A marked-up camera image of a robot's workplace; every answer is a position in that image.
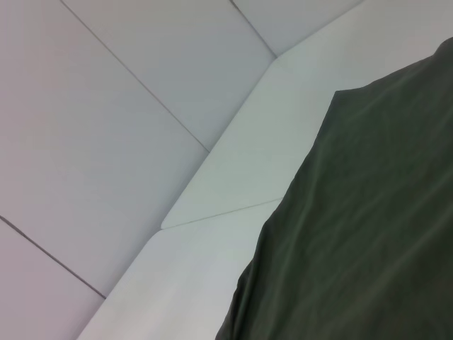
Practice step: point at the dark green FREE t-shirt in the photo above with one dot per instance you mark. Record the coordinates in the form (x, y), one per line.
(354, 212)

